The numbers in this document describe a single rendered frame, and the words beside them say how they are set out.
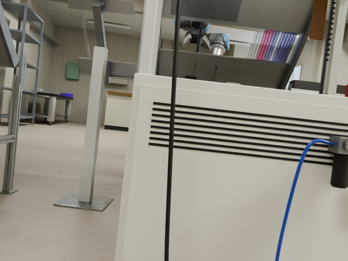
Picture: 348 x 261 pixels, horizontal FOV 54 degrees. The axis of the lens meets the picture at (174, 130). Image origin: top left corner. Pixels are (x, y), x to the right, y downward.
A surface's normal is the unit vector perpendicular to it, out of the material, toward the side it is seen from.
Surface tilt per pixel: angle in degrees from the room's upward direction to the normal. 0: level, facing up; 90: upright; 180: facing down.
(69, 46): 90
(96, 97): 90
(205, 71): 137
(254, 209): 90
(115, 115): 90
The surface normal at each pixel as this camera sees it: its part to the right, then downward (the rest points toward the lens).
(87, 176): -0.05, 0.04
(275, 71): -0.07, 0.75
